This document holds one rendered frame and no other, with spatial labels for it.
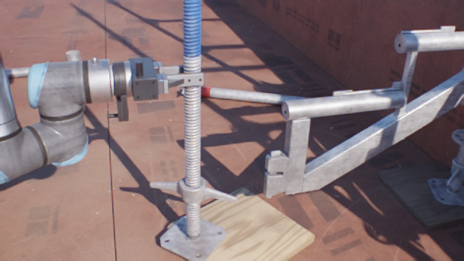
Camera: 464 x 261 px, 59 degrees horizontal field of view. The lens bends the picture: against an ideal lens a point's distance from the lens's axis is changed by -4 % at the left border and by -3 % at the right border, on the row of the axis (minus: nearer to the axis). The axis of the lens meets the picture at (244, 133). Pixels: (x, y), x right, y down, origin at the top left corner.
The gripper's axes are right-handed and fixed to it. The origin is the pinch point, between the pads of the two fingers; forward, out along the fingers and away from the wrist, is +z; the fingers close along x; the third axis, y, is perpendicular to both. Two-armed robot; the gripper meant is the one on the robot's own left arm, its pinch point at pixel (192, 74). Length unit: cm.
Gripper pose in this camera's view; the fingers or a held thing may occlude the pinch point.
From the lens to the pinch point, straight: 94.7
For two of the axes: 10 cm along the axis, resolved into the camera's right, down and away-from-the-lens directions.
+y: 0.5, -8.7, -4.8
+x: -2.9, -4.8, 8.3
